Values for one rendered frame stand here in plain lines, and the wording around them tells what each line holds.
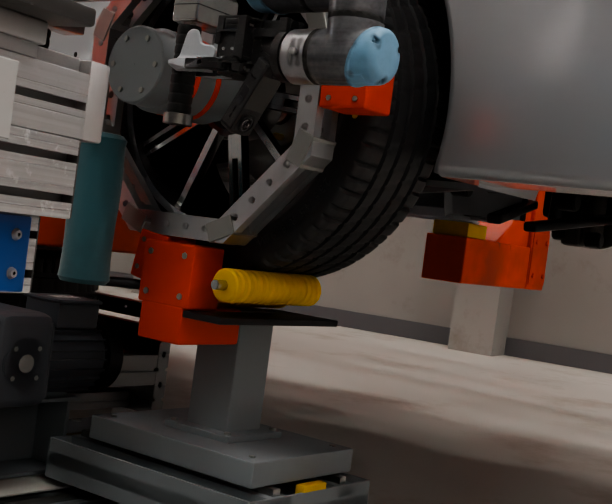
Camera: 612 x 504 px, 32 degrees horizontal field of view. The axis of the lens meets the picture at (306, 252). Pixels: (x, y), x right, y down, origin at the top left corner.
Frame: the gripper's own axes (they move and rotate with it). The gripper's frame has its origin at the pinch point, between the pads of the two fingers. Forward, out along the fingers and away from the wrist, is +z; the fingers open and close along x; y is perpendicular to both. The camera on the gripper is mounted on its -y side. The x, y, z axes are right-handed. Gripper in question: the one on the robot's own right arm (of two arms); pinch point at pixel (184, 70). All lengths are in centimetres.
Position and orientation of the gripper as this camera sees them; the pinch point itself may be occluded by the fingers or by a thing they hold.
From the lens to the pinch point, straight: 162.1
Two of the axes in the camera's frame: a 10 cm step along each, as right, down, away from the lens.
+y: 1.3, -9.9, -0.1
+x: -5.9, -0.7, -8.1
